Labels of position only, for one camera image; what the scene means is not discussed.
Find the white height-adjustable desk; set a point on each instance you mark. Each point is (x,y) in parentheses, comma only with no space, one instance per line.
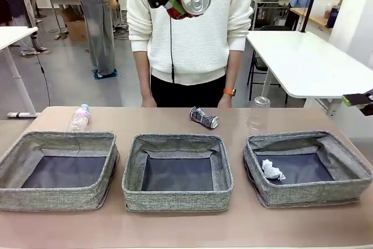
(14,34)

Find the crushed black cola can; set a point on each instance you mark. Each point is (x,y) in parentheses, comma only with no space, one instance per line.
(202,117)

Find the person's right hand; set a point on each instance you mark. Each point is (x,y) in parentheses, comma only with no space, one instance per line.
(148,101)

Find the black trousers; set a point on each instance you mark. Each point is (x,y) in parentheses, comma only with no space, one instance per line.
(189,94)

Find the person's left hand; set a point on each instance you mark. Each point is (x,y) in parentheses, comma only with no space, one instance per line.
(225,101)

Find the black folding chair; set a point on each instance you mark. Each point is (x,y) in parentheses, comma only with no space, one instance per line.
(260,65)

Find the white paper ball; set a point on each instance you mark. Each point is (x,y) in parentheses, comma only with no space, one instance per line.
(272,170)

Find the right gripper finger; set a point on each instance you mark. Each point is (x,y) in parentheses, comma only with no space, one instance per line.
(368,110)
(360,99)

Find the bystander in pale clothes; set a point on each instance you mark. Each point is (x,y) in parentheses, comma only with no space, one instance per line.
(14,10)

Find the clear plastic cup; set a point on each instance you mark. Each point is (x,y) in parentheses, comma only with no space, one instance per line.
(258,115)

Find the orange wristband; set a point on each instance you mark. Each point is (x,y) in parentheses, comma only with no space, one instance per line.
(228,91)

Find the cardboard box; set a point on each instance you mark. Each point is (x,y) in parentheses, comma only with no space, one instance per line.
(77,30)

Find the grey fabric basket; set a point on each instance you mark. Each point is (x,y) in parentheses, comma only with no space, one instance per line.
(58,199)
(175,201)
(306,195)

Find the pink-labelled plastic water bottle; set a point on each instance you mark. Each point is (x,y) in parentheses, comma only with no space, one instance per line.
(78,119)

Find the person's right forearm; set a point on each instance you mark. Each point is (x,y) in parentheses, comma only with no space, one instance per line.
(143,71)

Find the person's left forearm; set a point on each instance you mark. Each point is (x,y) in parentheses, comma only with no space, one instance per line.
(233,68)

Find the white knit sweater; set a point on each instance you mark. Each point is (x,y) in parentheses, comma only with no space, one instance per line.
(204,45)

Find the bystander in grey trousers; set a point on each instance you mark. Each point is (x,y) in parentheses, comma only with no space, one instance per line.
(100,27)

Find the dark blue bottle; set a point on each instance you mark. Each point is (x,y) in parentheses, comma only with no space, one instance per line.
(333,15)

